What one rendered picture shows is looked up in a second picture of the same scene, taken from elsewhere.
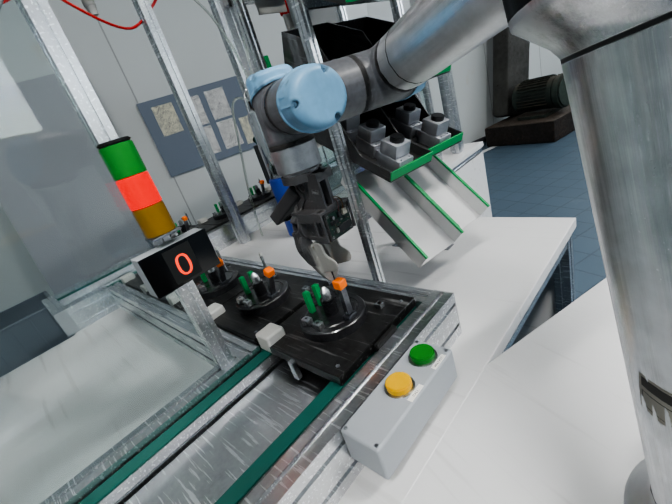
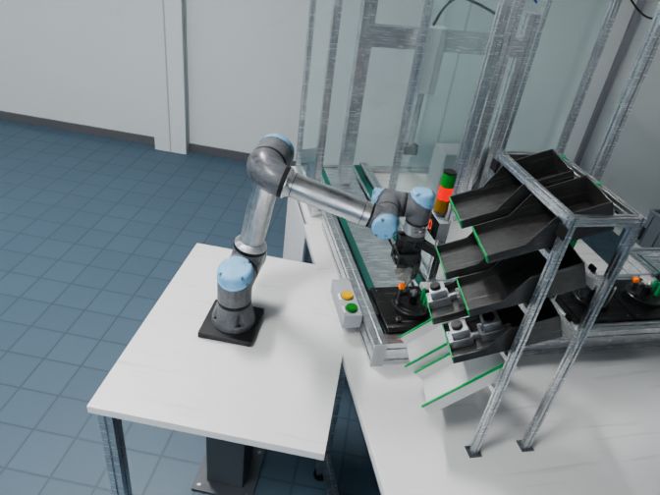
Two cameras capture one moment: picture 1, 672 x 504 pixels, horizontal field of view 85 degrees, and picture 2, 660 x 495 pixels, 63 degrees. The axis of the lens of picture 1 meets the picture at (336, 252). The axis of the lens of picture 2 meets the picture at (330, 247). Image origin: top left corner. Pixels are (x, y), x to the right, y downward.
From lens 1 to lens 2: 1.93 m
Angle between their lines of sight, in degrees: 96
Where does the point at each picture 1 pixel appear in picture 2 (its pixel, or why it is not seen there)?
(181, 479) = (386, 259)
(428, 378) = (340, 302)
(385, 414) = (341, 287)
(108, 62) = not seen: outside the picture
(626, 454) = (277, 340)
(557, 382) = (310, 357)
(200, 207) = not seen: outside the picture
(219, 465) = (381, 267)
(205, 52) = not seen: outside the picture
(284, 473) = (351, 266)
